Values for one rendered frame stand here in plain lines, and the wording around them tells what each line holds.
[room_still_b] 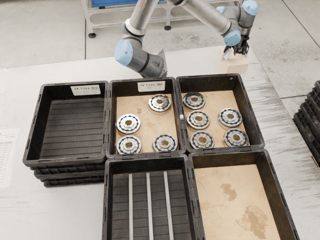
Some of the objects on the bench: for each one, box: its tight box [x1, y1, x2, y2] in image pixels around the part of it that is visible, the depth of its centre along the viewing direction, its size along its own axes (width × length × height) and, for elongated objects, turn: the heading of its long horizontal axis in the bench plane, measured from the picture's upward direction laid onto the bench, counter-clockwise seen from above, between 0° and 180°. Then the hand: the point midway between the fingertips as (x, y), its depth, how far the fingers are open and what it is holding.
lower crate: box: [34, 171, 105, 188], centre depth 122 cm, size 40×30×12 cm
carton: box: [218, 47, 249, 74], centre depth 158 cm, size 16×12×8 cm
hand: (233, 58), depth 156 cm, fingers closed on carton, 14 cm apart
